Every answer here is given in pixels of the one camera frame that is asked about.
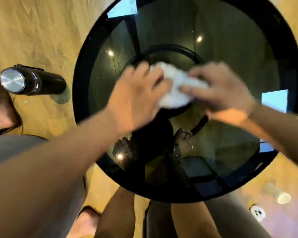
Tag round black glass table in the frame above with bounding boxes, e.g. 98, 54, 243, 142
72, 0, 298, 204

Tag person's right hand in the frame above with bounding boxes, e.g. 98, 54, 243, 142
180, 61, 258, 127

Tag person's right forearm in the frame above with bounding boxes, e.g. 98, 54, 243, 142
241, 103, 298, 175

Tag person's left hand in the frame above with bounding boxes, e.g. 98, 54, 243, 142
106, 61, 173, 133

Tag small white round fixture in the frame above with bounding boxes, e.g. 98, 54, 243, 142
249, 204, 266, 222

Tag clear plastic bottle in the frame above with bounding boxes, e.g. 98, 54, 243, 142
263, 183, 291, 205

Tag white cloth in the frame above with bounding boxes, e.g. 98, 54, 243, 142
150, 62, 210, 109

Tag black flask with silver lid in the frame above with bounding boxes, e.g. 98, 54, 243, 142
0, 64, 67, 96

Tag person's left forearm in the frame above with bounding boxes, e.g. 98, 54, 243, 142
0, 108, 133, 238

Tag person's bare leg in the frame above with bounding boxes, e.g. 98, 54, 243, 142
94, 186, 136, 238
171, 202, 215, 238

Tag person's foot in black sandal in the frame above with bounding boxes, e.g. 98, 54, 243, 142
67, 206, 101, 238

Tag grey shorts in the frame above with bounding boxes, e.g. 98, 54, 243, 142
0, 134, 272, 238

